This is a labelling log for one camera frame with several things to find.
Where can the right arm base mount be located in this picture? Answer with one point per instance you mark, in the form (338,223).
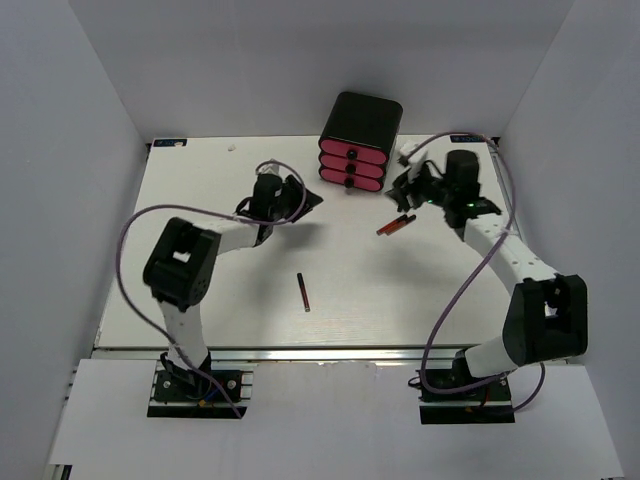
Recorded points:
(489,404)

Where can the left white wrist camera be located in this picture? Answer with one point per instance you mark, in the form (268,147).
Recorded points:
(269,167)

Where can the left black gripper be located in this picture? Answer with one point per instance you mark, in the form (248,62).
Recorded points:
(298,189)

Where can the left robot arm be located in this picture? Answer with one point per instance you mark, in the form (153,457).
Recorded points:
(180,267)

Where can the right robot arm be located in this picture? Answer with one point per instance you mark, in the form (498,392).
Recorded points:
(547,317)

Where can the dark red lip gloss tube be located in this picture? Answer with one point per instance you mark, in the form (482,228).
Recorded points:
(303,291)

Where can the right blue table sticker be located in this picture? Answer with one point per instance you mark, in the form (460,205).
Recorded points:
(466,138)

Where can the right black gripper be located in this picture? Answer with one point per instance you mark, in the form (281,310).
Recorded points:
(403,193)

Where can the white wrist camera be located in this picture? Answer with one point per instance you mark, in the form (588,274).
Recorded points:
(412,158)
(269,167)

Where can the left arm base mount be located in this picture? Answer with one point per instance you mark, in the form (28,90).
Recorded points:
(173,398)

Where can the left blue table sticker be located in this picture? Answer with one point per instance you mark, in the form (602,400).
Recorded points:
(169,143)

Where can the orange lip gloss tube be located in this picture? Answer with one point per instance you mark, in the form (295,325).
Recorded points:
(403,224)

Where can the black drawer cabinet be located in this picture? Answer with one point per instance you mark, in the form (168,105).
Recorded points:
(365,120)

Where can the blue table sticker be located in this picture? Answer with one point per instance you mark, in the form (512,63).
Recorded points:
(466,138)
(169,143)

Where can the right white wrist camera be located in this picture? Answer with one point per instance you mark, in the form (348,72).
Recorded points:
(412,158)

